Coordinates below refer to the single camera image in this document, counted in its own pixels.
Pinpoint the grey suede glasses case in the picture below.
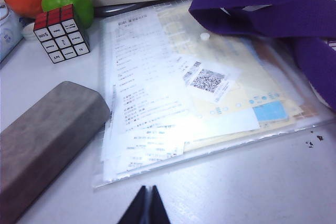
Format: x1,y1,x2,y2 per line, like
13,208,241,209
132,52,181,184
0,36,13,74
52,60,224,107
0,80,111,224

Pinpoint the light blue tissue pack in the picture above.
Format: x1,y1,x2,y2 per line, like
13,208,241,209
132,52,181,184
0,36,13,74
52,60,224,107
0,0,25,63

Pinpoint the white tape roll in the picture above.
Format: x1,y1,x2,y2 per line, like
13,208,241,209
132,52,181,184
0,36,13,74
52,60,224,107
21,22,36,42

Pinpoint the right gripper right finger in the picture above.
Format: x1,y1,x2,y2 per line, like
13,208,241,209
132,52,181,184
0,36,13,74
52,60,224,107
148,185,172,224

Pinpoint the rubik's cube with printed stickers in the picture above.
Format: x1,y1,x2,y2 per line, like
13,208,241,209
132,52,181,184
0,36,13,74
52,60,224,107
33,4,91,65

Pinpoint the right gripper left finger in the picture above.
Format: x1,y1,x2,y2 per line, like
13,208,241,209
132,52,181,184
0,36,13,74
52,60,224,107
116,185,149,224

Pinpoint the large green apple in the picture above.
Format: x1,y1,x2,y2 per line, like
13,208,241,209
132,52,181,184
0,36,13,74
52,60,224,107
41,0,95,29

